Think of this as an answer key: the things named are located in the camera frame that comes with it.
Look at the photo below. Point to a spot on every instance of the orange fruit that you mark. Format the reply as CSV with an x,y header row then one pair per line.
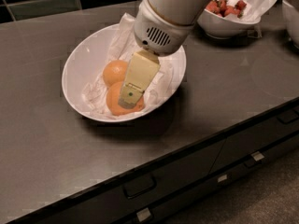
x,y
114,72
113,95

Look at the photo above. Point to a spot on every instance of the black left drawer front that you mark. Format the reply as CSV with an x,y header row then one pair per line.
x,y
127,193

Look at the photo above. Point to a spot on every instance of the crumpled white paper napkin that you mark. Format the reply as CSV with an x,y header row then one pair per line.
x,y
122,47

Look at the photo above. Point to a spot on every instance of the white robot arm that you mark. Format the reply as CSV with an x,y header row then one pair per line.
x,y
181,12

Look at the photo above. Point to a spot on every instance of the red strawberries pile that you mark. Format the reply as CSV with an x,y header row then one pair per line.
x,y
223,9

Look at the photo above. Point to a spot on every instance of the black drawer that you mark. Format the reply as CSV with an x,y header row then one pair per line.
x,y
127,193
167,206
241,146

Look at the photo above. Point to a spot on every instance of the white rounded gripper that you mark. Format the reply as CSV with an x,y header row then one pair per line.
x,y
157,32

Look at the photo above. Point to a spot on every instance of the black right drawer front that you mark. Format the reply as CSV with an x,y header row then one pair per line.
x,y
241,146

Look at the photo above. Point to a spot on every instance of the large white oval bowl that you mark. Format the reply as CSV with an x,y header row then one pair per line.
x,y
84,66

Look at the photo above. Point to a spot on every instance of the white bowl with strawberries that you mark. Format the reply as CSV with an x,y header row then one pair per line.
x,y
224,27

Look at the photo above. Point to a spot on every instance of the black lower drawer front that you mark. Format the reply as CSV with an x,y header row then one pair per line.
x,y
167,206

